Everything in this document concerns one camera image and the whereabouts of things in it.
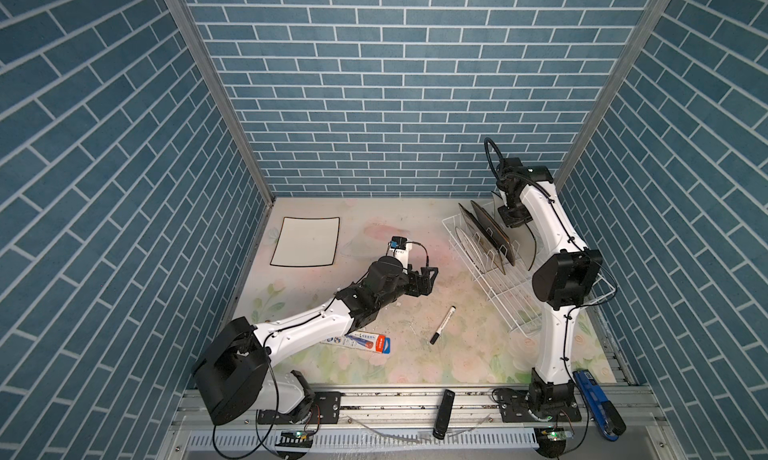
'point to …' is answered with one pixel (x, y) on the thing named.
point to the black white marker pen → (439, 330)
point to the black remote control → (443, 414)
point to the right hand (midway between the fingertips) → (519, 217)
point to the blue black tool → (606, 414)
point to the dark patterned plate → (477, 229)
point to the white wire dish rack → (503, 266)
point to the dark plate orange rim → (495, 233)
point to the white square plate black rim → (304, 242)
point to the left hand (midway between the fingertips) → (428, 270)
